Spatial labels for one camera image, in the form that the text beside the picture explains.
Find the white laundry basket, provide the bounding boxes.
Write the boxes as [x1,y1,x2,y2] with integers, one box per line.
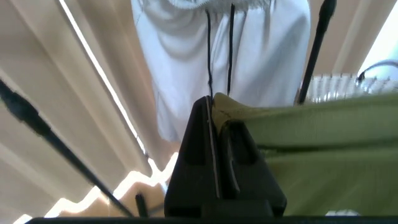
[306,59,398,103]

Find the black clothes rack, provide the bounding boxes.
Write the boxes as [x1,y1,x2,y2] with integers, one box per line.
[0,0,338,218]

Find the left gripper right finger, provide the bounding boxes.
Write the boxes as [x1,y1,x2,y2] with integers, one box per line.
[217,119,287,218]

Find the pale grey shorts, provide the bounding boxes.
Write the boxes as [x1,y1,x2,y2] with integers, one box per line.
[130,0,312,144]

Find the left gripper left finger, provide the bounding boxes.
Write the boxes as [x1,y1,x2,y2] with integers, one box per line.
[164,95,220,218]

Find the green garment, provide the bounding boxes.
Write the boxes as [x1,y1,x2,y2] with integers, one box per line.
[211,92,398,217]

